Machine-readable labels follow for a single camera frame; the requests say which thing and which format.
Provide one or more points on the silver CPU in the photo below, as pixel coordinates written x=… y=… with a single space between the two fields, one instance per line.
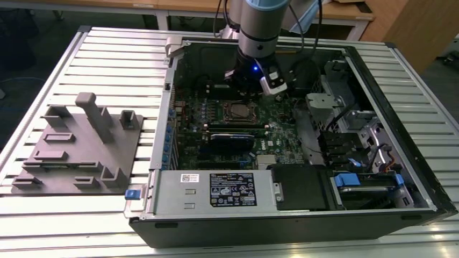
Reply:
x=240 y=110

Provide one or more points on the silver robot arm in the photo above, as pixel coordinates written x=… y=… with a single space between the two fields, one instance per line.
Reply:
x=258 y=29

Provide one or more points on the CPU socket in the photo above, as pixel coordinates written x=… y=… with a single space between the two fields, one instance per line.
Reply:
x=240 y=120

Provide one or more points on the pale blue slot latch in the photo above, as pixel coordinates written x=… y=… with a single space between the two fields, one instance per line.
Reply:
x=252 y=155

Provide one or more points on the metal drive cage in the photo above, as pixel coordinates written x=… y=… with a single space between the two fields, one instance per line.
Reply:
x=331 y=68

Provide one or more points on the green motherboard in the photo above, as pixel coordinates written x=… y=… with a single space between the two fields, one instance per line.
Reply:
x=287 y=134

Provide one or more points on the black graphics card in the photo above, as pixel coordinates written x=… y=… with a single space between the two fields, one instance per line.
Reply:
x=230 y=146

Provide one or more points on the silver chipset heatsink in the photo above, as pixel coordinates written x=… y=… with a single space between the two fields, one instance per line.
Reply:
x=266 y=160

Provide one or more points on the black plastic block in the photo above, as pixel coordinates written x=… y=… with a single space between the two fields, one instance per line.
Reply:
x=340 y=146

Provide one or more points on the black plastic shroud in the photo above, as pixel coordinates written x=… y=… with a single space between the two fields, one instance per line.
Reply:
x=300 y=188

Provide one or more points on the hard disk in blue carrier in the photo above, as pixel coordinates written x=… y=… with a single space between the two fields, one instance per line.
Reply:
x=346 y=179

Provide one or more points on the grey power supply unit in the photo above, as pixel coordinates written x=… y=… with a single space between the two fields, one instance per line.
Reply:
x=172 y=193

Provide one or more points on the wooden cabinet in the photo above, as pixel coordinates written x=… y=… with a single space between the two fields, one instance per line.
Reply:
x=412 y=27

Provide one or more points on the grey parts rack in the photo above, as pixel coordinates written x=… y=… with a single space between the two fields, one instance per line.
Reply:
x=82 y=150

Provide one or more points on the blue case latch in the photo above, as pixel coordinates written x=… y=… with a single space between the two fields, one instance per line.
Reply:
x=132 y=195

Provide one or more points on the black PC case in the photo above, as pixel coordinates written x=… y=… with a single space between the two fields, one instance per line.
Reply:
x=251 y=233

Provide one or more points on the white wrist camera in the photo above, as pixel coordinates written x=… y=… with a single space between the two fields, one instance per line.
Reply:
x=274 y=88

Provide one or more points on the silver metal bracket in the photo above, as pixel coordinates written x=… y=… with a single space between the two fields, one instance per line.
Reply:
x=319 y=106

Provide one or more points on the wooden desk white frame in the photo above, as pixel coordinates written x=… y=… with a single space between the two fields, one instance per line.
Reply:
x=344 y=14
x=90 y=3

